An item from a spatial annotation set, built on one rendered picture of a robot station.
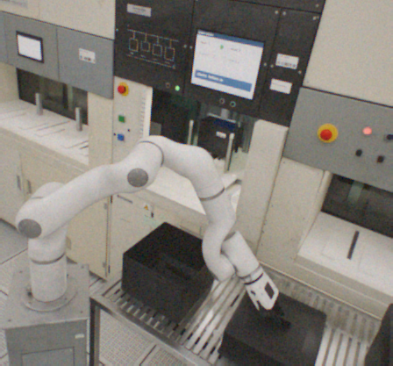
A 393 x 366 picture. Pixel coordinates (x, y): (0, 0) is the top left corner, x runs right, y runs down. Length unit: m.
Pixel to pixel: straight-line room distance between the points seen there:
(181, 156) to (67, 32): 1.14
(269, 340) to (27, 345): 0.83
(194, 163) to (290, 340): 0.67
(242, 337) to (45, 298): 0.70
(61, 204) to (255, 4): 0.95
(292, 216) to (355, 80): 0.58
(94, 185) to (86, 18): 1.01
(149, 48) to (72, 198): 0.81
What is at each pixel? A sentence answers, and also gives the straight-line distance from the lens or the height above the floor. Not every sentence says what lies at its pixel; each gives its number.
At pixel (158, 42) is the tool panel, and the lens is 1.67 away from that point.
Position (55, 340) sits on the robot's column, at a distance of 1.52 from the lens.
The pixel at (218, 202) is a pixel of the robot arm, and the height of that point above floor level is 1.28.
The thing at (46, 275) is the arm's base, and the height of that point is 0.90.
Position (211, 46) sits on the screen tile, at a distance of 1.53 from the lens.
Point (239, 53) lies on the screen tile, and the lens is 1.48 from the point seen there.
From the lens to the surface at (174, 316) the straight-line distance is 1.40.
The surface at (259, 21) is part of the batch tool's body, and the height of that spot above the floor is 1.75.
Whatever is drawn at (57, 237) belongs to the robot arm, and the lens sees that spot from 1.35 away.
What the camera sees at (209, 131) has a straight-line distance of 2.21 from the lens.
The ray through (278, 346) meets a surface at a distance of 1.32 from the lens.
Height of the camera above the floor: 1.85
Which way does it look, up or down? 27 degrees down
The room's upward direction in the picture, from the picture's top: 8 degrees clockwise
